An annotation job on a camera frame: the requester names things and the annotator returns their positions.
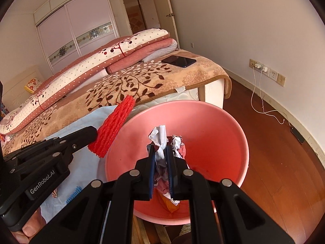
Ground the wooden stool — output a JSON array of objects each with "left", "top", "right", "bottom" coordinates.
[{"left": 133, "top": 216, "right": 171, "bottom": 244}]

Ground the yellow patterned pillow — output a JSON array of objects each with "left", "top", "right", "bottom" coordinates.
[{"left": 24, "top": 78, "right": 43, "bottom": 93}]

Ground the pink plastic basin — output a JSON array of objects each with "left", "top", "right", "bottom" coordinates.
[{"left": 105, "top": 100, "right": 250, "bottom": 226}]

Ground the polka-dot quilt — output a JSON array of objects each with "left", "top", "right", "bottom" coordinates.
[{"left": 0, "top": 28, "right": 170, "bottom": 135}]

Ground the beige leaf-print blanket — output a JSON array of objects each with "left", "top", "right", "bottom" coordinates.
[{"left": 0, "top": 53, "right": 232, "bottom": 158}]

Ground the white mattress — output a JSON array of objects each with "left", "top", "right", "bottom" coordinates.
[{"left": 137, "top": 91, "right": 201, "bottom": 107}]

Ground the white charging cable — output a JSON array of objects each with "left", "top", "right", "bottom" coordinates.
[
  {"left": 260, "top": 71, "right": 285, "bottom": 124},
  {"left": 250, "top": 67, "right": 281, "bottom": 113}
]

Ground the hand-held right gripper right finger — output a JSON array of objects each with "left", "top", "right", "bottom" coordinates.
[{"left": 166, "top": 144, "right": 297, "bottom": 244}]

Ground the white bed headboard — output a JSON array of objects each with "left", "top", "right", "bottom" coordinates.
[{"left": 0, "top": 65, "right": 47, "bottom": 111}]

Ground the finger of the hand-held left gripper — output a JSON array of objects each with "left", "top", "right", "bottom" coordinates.
[
  {"left": 49, "top": 142, "right": 77, "bottom": 174},
  {"left": 44, "top": 126, "right": 99, "bottom": 158}
]

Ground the white paper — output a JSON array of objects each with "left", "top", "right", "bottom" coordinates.
[{"left": 147, "top": 124, "right": 181, "bottom": 206}]

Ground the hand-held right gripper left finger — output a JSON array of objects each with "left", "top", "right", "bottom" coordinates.
[{"left": 29, "top": 145, "right": 156, "bottom": 244}]

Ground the person's left hand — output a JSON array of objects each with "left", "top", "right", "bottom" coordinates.
[{"left": 13, "top": 207, "right": 47, "bottom": 244}]

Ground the pink folded blanket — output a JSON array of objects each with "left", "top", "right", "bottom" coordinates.
[{"left": 105, "top": 38, "right": 178, "bottom": 74}]

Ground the crumpled printed paper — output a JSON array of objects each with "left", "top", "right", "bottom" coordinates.
[{"left": 168, "top": 135, "right": 187, "bottom": 169}]

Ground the light blue cloth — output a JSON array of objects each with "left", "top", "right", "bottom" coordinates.
[{"left": 41, "top": 104, "right": 139, "bottom": 224}]

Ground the black smartphone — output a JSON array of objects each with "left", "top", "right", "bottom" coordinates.
[{"left": 161, "top": 55, "right": 197, "bottom": 68}]

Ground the grey folded sheet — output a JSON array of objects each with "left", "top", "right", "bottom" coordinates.
[{"left": 142, "top": 41, "right": 178, "bottom": 63}]

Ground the red foam fruit net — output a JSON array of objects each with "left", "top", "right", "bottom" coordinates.
[{"left": 88, "top": 95, "right": 136, "bottom": 158}]

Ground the dark phone on floor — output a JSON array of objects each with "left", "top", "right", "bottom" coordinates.
[{"left": 291, "top": 127, "right": 305, "bottom": 144}]

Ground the white room door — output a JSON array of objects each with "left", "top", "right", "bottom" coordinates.
[{"left": 162, "top": 0, "right": 178, "bottom": 49}]

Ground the white bed footboard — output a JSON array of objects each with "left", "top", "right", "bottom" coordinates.
[{"left": 199, "top": 77, "right": 225, "bottom": 110}]

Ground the white sliding-door wardrobe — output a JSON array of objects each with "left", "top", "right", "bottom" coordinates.
[{"left": 33, "top": 0, "right": 120, "bottom": 74}]

